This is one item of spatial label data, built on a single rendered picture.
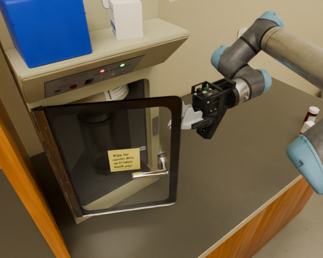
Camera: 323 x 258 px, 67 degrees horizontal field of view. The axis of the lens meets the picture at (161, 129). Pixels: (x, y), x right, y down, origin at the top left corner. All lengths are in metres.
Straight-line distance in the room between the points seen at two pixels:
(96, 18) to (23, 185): 0.35
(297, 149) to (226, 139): 0.60
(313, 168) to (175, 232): 0.45
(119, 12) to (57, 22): 0.12
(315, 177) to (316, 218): 1.70
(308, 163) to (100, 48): 0.44
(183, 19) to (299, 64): 0.69
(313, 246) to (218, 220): 1.31
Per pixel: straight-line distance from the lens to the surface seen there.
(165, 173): 0.61
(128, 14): 0.48
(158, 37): 0.49
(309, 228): 2.18
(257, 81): 0.76
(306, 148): 0.56
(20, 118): 1.08
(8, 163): 0.52
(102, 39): 0.49
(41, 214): 0.64
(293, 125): 1.33
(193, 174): 0.96
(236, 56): 0.80
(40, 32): 0.40
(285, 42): 0.74
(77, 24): 0.41
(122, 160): 0.63
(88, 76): 0.49
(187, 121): 0.61
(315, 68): 0.67
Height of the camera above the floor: 1.67
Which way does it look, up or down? 40 degrees down
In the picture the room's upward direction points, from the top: straight up
